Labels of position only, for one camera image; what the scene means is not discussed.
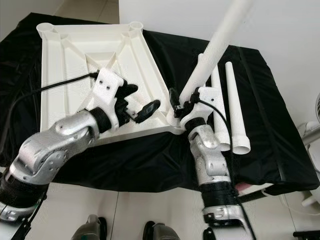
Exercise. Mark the grey robot left foot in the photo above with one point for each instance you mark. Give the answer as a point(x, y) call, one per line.
point(90, 229)

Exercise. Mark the grey robot foot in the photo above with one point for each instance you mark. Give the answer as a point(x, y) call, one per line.
point(90, 229)
point(161, 232)

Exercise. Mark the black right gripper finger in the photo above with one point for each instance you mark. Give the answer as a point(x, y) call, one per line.
point(175, 102)
point(198, 94)

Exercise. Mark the grey robot right foot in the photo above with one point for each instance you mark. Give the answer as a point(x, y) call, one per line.
point(161, 232)

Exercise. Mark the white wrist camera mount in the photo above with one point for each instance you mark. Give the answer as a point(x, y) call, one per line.
point(107, 85)
point(209, 96)

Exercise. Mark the white pedestal fan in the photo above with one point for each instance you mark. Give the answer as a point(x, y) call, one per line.
point(310, 132)

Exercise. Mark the white plastic ribbed tabletop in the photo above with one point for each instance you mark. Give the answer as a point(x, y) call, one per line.
point(70, 60)

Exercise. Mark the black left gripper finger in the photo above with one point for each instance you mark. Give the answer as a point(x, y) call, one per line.
point(129, 90)
point(150, 111)

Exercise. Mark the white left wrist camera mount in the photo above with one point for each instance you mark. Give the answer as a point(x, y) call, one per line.
point(107, 85)

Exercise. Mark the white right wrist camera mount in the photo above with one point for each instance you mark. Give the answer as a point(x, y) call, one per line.
point(209, 96)

